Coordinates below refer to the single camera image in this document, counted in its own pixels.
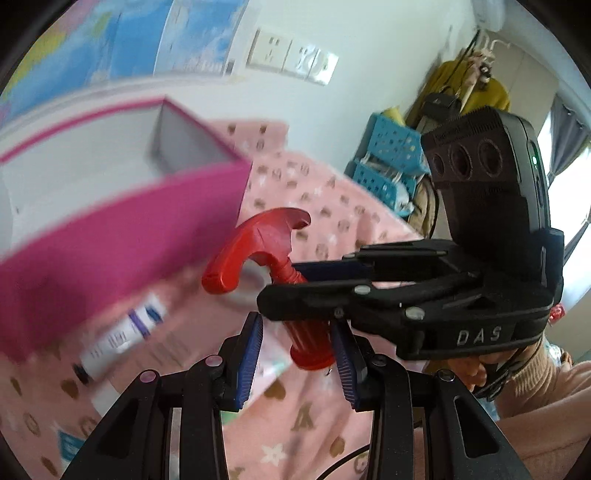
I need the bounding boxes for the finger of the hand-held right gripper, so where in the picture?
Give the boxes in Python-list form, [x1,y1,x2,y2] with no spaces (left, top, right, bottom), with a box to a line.
[294,240,476,284]
[257,274,481,342]

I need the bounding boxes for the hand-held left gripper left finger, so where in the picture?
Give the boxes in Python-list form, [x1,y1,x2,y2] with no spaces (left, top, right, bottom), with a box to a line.
[60,311,265,480]

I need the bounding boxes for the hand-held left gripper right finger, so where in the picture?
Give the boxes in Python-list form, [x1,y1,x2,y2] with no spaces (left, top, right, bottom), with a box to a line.
[329,318,536,480]

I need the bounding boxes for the white green tube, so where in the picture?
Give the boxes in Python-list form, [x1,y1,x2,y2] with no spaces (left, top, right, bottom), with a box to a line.
[249,337,296,402]

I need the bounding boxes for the red spray bottle head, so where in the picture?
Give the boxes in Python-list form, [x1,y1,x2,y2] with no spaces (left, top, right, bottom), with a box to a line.
[202,208,335,370]

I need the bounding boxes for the white tube with purple label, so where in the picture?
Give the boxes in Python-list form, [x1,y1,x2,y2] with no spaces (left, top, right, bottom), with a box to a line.
[74,291,169,384]

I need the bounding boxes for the pink cardboard box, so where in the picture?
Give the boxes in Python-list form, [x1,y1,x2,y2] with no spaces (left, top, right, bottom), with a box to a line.
[0,97,252,363]

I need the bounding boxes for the teal and white small box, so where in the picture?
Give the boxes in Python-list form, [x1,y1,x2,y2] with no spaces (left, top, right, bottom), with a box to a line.
[58,431,86,462]

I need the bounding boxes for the person's right forearm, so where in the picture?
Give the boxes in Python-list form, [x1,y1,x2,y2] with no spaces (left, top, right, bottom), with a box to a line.
[492,335,589,421]

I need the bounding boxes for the person's right hand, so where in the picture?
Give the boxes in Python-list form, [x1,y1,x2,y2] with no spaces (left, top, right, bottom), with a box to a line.
[443,356,491,394]

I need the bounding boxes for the pink printed cloth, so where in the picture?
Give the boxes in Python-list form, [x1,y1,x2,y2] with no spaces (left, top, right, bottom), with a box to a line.
[0,120,435,480]

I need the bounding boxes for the blue perforated plastic basket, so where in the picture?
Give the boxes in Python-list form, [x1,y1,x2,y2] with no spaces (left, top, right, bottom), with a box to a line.
[367,113,428,174]
[346,159,419,217]

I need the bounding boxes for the grey curtain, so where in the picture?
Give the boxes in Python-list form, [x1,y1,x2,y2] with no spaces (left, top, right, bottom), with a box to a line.
[547,95,591,176]

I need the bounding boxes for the black bag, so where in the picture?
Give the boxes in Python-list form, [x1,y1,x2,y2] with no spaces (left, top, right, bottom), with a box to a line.
[422,92,462,121]

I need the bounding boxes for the yellow garment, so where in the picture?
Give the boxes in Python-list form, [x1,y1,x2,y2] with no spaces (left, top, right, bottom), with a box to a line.
[406,60,511,134]

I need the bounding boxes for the white coat rack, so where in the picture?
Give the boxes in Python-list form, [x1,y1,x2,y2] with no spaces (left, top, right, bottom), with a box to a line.
[457,32,509,112]

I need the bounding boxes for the black cable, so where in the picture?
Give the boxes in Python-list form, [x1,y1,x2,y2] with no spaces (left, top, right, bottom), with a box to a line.
[318,443,370,480]

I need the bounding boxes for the white wall switch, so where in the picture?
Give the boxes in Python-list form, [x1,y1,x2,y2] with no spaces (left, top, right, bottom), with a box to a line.
[316,51,340,86]

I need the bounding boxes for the white wall socket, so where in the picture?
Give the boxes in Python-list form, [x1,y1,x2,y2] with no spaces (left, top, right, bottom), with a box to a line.
[284,41,324,81]
[247,28,293,72]

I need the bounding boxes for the colourful wall map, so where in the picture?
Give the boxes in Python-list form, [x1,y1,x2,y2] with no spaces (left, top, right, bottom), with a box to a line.
[0,0,252,125]

